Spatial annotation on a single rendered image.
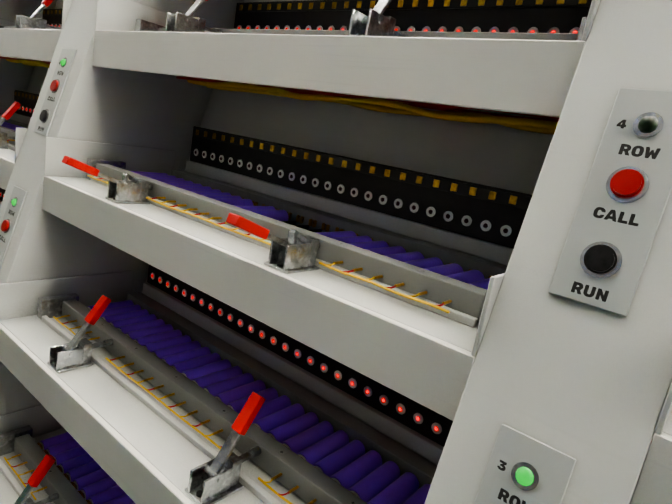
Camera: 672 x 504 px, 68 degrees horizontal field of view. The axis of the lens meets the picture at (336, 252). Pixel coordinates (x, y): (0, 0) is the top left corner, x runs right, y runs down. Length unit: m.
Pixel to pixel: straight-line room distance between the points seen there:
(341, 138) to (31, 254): 0.44
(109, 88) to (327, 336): 0.53
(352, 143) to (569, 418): 0.45
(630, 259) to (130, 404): 0.48
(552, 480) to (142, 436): 0.37
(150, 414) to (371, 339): 0.29
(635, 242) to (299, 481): 0.32
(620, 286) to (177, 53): 0.49
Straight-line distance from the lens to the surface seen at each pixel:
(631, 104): 0.33
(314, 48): 0.46
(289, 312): 0.40
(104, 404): 0.59
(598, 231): 0.31
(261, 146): 0.70
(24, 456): 0.84
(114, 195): 0.63
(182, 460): 0.51
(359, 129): 0.65
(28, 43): 0.97
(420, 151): 0.60
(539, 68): 0.36
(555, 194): 0.32
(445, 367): 0.33
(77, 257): 0.81
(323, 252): 0.44
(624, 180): 0.31
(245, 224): 0.37
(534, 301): 0.31
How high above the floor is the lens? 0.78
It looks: level
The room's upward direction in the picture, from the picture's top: 19 degrees clockwise
